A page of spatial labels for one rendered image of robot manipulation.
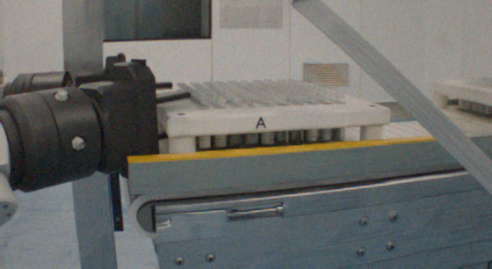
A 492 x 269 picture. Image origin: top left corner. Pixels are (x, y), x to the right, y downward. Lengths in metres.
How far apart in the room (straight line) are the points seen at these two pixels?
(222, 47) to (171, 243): 5.05
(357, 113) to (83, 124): 0.28
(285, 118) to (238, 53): 5.04
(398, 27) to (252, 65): 1.81
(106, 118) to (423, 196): 0.36
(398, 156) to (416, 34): 5.73
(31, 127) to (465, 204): 0.50
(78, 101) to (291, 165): 0.22
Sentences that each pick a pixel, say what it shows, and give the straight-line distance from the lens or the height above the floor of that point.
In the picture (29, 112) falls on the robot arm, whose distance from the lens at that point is 0.44.
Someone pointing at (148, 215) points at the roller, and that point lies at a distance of 0.51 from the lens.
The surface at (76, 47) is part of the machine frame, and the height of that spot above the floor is 0.99.
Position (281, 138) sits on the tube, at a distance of 0.57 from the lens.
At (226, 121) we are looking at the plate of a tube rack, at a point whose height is 0.92.
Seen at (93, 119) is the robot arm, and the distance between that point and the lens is 0.46.
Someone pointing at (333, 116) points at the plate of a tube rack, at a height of 0.92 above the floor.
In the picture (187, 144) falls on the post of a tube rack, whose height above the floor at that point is 0.90.
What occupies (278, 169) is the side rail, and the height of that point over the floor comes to 0.88.
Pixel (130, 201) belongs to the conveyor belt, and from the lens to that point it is 0.52.
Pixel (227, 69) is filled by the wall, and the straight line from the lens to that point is 5.55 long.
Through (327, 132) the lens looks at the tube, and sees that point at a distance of 0.59.
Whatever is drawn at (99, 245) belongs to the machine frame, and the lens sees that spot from 0.82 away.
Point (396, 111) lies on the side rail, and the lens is 0.89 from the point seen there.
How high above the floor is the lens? 1.02
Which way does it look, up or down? 12 degrees down
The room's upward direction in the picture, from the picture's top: straight up
